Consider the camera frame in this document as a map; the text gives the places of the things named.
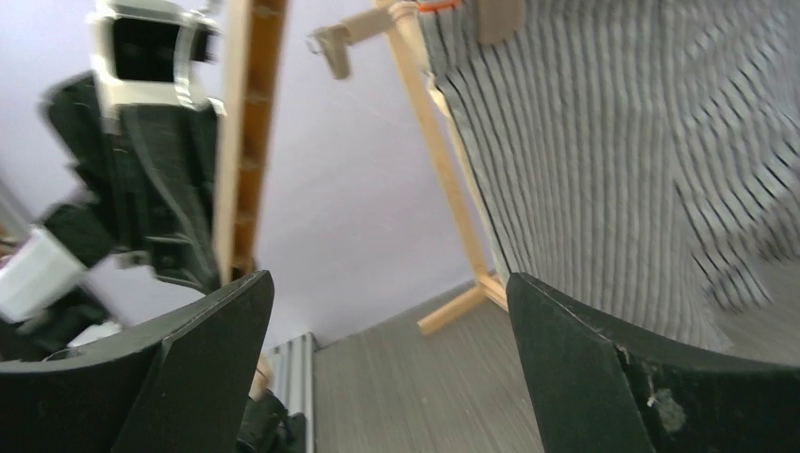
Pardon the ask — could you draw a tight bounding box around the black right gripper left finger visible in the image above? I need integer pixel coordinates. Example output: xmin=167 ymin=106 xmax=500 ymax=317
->
xmin=1 ymin=271 xmax=275 ymax=452

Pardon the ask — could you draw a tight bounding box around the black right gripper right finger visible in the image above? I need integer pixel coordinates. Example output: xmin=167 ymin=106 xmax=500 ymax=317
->
xmin=507 ymin=274 xmax=799 ymax=452

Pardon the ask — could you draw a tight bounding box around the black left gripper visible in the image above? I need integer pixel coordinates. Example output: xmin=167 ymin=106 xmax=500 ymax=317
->
xmin=41 ymin=72 xmax=221 ymax=294

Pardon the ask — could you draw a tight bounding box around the wooden hanger of red underwear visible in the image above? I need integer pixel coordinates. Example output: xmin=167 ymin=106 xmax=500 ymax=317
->
xmin=212 ymin=0 xmax=290 ymax=401

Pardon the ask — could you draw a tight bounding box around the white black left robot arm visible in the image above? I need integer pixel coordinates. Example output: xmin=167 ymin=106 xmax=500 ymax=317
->
xmin=1 ymin=72 xmax=221 ymax=361

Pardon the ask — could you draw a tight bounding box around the grey striped underwear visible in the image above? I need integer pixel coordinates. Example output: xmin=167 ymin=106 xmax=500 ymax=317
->
xmin=418 ymin=1 xmax=799 ymax=352

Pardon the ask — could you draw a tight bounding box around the wooden hanger of striped underwear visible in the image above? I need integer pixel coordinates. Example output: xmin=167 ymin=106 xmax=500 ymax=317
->
xmin=307 ymin=0 xmax=525 ymax=80

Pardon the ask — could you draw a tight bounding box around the wooden clothes rack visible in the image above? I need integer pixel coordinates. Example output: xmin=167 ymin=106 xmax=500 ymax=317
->
xmin=385 ymin=30 xmax=508 ymax=335

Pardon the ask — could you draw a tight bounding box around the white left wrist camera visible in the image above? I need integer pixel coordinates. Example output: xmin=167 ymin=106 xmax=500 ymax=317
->
xmin=88 ymin=1 xmax=220 ymax=121

